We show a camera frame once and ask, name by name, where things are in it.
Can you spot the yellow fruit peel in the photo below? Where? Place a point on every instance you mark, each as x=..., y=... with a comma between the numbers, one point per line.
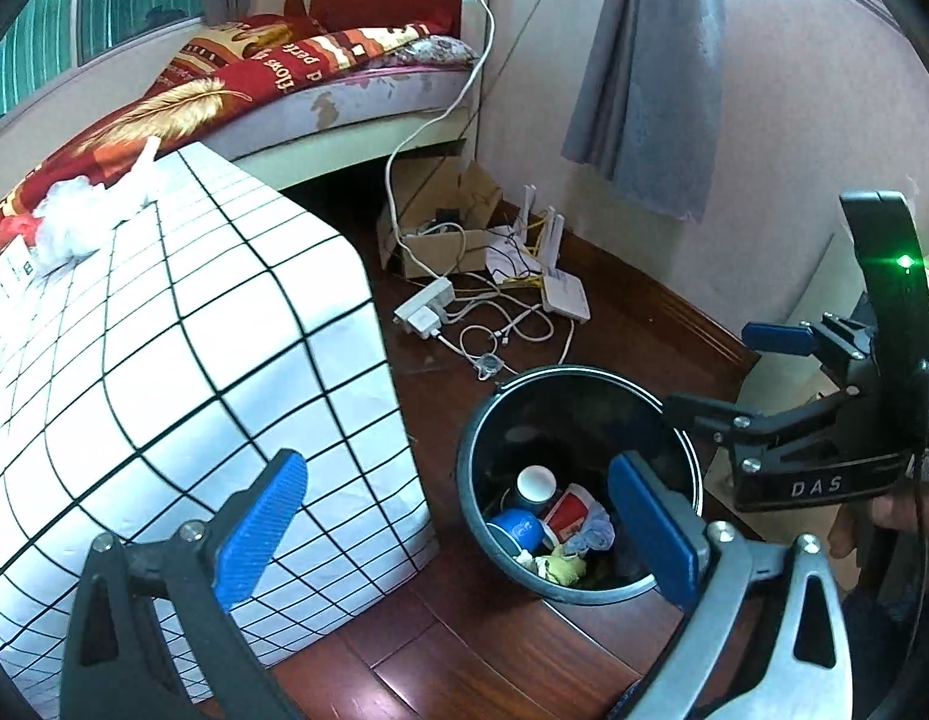
x=562, y=568

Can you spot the white tissue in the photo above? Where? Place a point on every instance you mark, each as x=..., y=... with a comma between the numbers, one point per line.
x=143, y=165

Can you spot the table with white checked cloth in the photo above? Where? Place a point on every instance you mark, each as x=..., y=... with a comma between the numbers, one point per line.
x=209, y=315

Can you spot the red paper cup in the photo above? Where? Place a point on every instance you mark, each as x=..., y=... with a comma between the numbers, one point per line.
x=569, y=516

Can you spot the red plastic bag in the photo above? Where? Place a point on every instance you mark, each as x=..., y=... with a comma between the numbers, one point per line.
x=18, y=229

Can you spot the red yellow printed blanket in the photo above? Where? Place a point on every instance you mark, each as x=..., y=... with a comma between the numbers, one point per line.
x=209, y=90

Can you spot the white power strip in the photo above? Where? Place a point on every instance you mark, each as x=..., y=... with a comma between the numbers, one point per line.
x=423, y=307

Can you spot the translucent wrapper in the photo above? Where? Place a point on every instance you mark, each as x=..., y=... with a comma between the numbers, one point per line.
x=596, y=536

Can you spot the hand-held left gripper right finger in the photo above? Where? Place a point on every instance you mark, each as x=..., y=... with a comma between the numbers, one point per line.
x=652, y=532

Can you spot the white papers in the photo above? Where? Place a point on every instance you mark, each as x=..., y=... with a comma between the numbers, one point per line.
x=509, y=255

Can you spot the white router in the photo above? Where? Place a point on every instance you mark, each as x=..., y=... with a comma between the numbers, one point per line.
x=566, y=296

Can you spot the bed with red headboard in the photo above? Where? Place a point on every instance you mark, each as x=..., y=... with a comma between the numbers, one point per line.
x=359, y=101

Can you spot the green white carton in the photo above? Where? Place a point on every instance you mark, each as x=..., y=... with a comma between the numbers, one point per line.
x=11, y=266

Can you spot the person's dark clothing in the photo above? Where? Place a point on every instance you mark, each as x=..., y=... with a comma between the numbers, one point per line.
x=884, y=660

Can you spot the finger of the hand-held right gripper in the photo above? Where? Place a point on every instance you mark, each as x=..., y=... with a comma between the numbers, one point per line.
x=776, y=337
x=704, y=414

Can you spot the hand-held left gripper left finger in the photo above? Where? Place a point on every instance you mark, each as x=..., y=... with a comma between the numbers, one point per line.
x=262, y=525

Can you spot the tall blue white cup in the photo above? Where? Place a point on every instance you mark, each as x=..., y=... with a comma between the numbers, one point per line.
x=517, y=529

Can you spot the person's right hand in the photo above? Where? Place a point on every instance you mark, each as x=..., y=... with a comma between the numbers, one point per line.
x=843, y=536

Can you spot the grey floral pillow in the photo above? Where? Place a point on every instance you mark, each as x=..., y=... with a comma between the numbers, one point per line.
x=438, y=51

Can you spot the black trash bin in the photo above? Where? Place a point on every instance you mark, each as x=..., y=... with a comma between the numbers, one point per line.
x=494, y=420

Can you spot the clear plastic bag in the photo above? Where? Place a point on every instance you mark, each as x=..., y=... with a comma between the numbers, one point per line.
x=78, y=221

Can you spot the cardboard box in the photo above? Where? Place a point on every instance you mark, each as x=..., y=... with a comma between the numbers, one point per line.
x=434, y=251

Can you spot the green tinted window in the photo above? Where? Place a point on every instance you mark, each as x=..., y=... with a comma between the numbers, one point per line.
x=97, y=7

